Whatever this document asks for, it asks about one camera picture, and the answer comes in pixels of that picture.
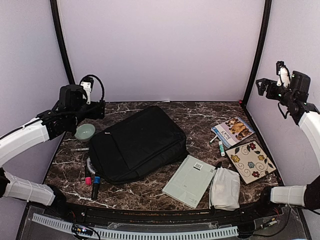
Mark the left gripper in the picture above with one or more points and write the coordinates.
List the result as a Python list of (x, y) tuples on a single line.
[(94, 112)]

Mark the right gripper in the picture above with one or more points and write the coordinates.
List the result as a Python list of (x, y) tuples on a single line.
[(265, 82)]

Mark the dog picture book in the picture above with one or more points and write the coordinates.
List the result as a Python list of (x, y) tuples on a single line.
[(232, 131)]

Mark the black backpack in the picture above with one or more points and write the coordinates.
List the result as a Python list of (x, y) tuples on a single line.
[(137, 146)]

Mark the white fabric pouch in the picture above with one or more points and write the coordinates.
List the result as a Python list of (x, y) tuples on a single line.
[(224, 191)]

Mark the pale green notebook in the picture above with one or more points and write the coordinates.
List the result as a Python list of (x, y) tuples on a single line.
[(190, 182)]

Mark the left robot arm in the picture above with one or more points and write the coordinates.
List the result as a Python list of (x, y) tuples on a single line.
[(46, 126)]

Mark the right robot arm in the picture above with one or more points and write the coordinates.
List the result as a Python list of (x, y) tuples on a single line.
[(297, 140)]

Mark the pale green ceramic bowl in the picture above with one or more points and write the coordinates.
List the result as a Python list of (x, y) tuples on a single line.
[(85, 132)]

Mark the green tip white pen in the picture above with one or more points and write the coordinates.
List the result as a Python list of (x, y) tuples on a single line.
[(80, 149)]

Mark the green cap glue stick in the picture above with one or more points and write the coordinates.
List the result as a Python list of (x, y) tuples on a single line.
[(221, 148)]

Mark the floral ceramic tile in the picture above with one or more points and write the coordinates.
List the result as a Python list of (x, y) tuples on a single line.
[(250, 161)]

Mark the pink cap black marker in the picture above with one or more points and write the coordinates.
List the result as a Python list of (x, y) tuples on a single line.
[(87, 174)]

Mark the blue cap black marker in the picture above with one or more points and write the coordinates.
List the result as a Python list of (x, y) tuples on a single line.
[(95, 187)]

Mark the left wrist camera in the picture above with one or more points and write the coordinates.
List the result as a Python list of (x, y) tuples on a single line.
[(87, 85)]

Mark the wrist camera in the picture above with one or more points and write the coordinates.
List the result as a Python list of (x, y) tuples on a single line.
[(87, 85), (283, 74)]

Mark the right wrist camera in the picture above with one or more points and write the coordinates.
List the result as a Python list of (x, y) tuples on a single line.
[(283, 74)]

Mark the white slotted cable duct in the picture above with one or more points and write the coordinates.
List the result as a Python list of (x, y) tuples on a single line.
[(134, 232)]

